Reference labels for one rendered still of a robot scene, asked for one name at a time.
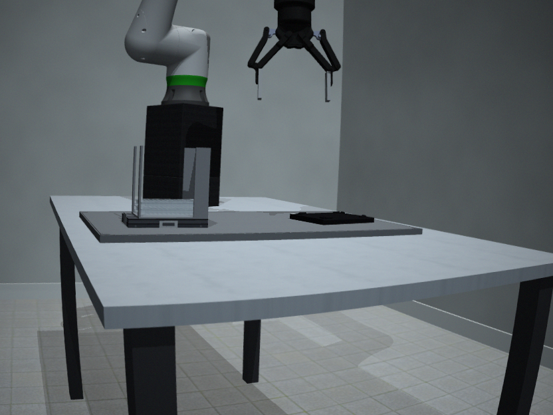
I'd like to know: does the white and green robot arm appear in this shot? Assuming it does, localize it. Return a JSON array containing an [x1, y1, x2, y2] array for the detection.
[[124, 0, 315, 106]]

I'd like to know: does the black rectangular frame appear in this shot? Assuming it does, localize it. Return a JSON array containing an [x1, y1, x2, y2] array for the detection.
[[290, 211, 374, 225]]

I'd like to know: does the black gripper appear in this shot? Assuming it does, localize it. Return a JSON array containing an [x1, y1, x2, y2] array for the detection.
[[247, 6, 341, 102]]

